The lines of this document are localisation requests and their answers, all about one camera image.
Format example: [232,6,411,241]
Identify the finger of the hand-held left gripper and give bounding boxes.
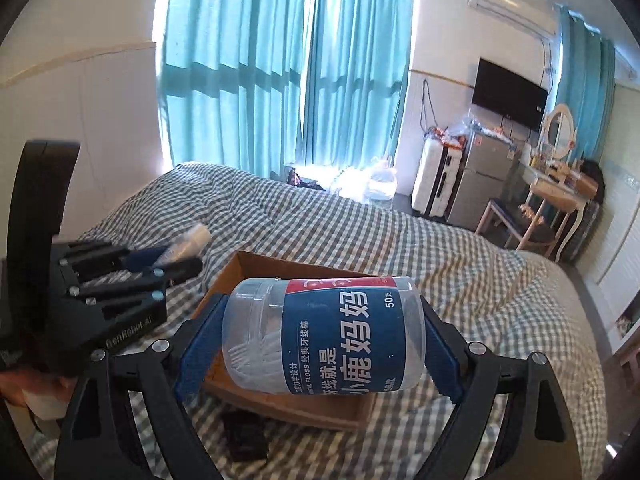
[59,241,171,283]
[67,257,204,312]

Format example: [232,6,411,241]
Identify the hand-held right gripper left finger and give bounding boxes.
[54,292,228,480]

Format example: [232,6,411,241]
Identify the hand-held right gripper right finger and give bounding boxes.
[419,294,582,480]

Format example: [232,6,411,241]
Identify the white tube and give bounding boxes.
[152,223,212,264]

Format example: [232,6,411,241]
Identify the brown cardboard box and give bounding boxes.
[191,251,374,433]

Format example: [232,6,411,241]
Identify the clear dental floss jar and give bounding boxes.
[221,275,427,397]

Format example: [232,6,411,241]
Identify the person's left hand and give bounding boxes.
[0,366,77,406]

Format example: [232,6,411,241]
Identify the small black object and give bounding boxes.
[221,406,269,462]

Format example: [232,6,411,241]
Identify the dark clothes pile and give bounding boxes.
[284,164,327,192]

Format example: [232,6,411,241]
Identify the wooden chair dark seat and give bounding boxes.
[474,197,562,261]

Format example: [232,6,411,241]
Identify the checkered bed sheet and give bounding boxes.
[22,161,601,480]

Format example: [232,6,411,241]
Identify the white suitcase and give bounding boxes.
[411,135,467,220]

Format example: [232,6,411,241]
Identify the silver refrigerator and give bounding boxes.
[446,130,521,234]

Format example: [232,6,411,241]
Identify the clear water jug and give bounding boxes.
[367,157,400,209]

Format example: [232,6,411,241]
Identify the wooden vanity table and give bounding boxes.
[520,159,597,262]

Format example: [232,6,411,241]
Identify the wide teal window curtain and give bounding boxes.
[159,0,315,177]
[300,0,417,172]

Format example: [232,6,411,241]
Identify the plastic bags with snacks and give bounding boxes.
[424,119,517,152]

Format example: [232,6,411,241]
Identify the black bag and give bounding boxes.
[579,158,607,202]

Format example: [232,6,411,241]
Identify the oval white vanity mirror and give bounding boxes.
[539,103,579,159]

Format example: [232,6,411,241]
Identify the narrow teal curtain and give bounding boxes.
[554,4,617,137]

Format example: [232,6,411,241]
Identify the white air conditioner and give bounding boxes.
[467,0,559,37]

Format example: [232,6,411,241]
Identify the black wall cable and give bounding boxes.
[419,77,437,132]

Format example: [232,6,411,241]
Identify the black wall television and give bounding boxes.
[471,57,550,134]

